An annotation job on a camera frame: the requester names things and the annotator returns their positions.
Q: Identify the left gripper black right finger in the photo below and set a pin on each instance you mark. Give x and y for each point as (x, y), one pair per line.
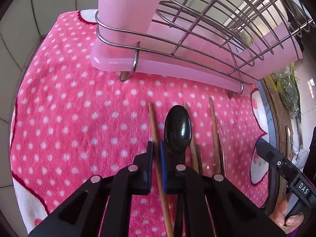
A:
(210, 206)

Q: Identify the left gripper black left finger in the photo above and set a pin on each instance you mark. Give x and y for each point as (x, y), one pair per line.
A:
(101, 206)

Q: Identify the brown wooden chopstick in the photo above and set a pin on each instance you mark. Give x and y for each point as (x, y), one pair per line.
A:
(163, 197)
(193, 154)
(215, 138)

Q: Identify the black plastic spoon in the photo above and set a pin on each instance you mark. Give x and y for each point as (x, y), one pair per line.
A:
(178, 129)

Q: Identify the person's right hand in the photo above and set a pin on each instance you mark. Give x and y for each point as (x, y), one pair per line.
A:
(278, 216)

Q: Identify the metal shelf with cardboard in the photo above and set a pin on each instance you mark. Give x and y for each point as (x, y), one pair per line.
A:
(280, 137)

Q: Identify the pink polka dot towel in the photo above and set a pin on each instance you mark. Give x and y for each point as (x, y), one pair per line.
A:
(72, 121)

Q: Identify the green onions in bag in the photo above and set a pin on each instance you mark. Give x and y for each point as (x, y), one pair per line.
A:
(287, 87)

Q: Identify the pink plastic drip tray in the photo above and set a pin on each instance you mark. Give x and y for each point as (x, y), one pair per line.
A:
(204, 56)

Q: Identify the pink plastic utensil cup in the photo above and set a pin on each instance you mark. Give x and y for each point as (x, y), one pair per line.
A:
(131, 15)

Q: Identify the metal wire drying rack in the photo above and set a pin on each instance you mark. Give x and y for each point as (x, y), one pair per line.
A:
(240, 21)

